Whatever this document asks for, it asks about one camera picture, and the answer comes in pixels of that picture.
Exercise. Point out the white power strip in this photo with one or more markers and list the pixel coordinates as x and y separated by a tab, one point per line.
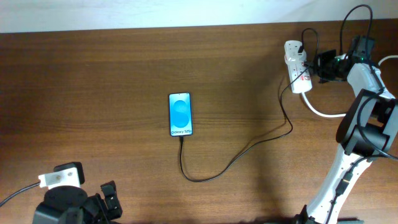
298	74

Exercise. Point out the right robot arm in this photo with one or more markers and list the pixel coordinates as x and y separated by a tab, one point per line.
365	134

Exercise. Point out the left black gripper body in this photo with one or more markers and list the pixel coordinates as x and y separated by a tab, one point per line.
97	213

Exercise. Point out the white USB charger adapter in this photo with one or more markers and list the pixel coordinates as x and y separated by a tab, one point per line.
293	56

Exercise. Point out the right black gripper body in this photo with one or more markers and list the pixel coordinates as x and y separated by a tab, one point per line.
327	66

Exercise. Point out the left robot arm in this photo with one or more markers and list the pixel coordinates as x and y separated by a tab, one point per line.
72	205

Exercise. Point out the blue Galaxy smartphone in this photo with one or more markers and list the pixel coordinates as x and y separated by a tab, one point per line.
180	111

